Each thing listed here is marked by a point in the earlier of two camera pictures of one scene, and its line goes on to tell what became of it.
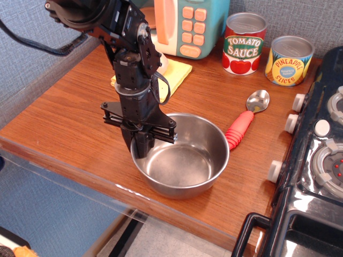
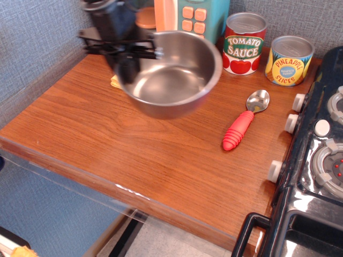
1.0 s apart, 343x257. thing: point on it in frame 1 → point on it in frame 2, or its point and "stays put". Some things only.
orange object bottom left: [24, 251] stays put
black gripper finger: [129, 135] → [114, 61]
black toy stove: [306, 218] stays put
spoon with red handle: [256, 101] stays put
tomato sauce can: [243, 43] stays put
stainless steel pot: [188, 166] → [181, 81]
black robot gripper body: [142, 111] → [116, 32]
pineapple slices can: [289, 61] stays put
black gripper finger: [143, 143] → [129, 67]
